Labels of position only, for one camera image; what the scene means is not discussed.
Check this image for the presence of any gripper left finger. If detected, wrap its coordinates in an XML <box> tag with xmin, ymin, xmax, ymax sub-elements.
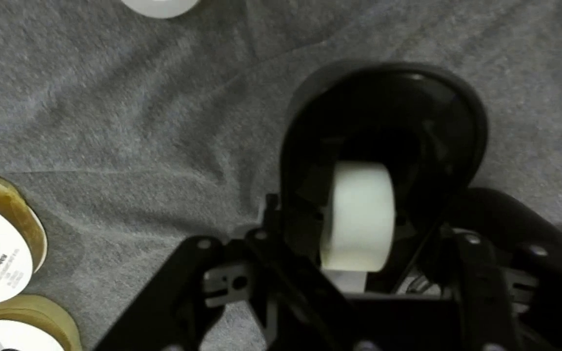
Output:
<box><xmin>93</xmin><ymin>194</ymin><xmax>355</xmax><ymax>351</ymax></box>

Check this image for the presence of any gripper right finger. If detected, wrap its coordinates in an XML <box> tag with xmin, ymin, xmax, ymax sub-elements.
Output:
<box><xmin>436</xmin><ymin>188</ymin><xmax>562</xmax><ymax>351</ymax></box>

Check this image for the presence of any black tape dispenser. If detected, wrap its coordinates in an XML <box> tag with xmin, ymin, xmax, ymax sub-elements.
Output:
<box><xmin>280</xmin><ymin>60</ymin><xmax>489</xmax><ymax>294</ymax></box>

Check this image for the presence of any white cup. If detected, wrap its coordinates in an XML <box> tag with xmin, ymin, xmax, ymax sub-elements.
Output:
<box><xmin>120</xmin><ymin>0</ymin><xmax>201</xmax><ymax>20</ymax></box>

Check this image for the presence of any gold ribbon spool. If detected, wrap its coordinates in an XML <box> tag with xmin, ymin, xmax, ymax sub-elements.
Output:
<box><xmin>0</xmin><ymin>174</ymin><xmax>48</xmax><ymax>309</ymax></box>
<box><xmin>0</xmin><ymin>294</ymin><xmax>83</xmax><ymax>351</ymax></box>

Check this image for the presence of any grey cloth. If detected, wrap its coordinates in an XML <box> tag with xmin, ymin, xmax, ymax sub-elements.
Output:
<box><xmin>0</xmin><ymin>0</ymin><xmax>562</xmax><ymax>351</ymax></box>

